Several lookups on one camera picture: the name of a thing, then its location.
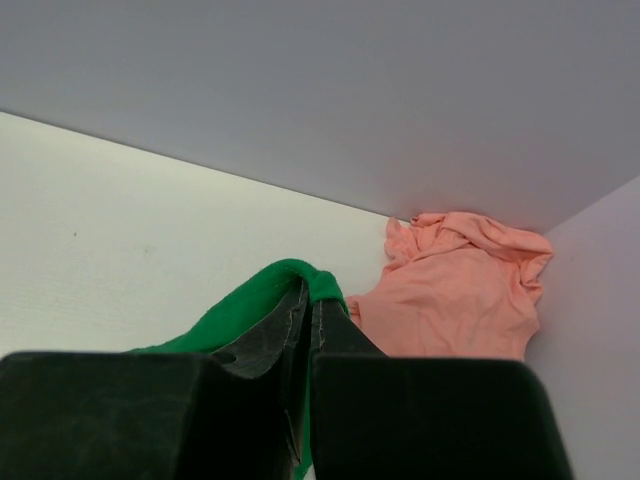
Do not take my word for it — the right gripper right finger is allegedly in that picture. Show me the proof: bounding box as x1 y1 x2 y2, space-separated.
309 301 573 479

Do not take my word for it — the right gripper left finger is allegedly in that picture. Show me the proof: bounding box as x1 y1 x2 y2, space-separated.
1 287 310 479

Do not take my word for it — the salmon pink crumpled t-shirt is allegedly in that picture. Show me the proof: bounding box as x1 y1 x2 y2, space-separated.
346 212 554 361

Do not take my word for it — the green t-shirt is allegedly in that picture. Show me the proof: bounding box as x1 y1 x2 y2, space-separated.
141 259 361 479

